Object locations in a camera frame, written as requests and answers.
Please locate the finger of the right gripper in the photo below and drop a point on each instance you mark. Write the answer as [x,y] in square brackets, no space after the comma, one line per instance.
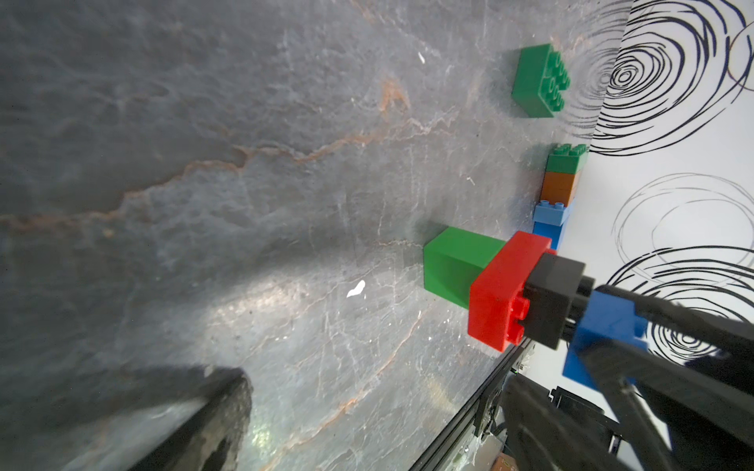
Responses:
[697,416]
[730,336]

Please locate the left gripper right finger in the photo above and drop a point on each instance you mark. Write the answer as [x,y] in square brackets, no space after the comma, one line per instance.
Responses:
[558,430]

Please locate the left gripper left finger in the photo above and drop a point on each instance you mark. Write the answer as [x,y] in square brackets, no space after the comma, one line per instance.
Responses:
[213,437]

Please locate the small blue lego brick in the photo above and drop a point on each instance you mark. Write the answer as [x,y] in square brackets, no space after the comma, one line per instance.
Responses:
[606,317]

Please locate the red long lego brick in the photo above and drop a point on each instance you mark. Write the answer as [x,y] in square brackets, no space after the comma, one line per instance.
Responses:
[497,305]

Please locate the small black lego brick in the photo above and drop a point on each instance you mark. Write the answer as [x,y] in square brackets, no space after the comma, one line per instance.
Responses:
[558,292]

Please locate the small green lego brick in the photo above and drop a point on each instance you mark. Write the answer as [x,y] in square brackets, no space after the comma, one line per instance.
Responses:
[453,260]

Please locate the blue square lego brick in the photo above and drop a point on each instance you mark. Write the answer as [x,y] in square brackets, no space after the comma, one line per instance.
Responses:
[553,232]

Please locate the light blue long lego brick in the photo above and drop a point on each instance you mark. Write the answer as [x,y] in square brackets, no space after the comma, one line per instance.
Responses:
[552,214]

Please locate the small orange lego brick front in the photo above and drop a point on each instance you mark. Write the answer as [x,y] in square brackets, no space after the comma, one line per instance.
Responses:
[559,187]

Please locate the dark green long lego brick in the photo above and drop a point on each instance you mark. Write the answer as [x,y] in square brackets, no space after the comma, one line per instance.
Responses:
[567,158]

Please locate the black front rail frame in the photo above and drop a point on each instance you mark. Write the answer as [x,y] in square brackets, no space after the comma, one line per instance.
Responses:
[474,415]

